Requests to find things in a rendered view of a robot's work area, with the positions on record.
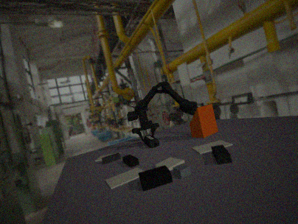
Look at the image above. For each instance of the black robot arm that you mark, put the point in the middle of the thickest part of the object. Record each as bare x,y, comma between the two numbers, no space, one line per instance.
141,107

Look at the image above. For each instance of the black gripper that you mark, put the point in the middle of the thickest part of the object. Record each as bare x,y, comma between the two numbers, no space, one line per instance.
153,128

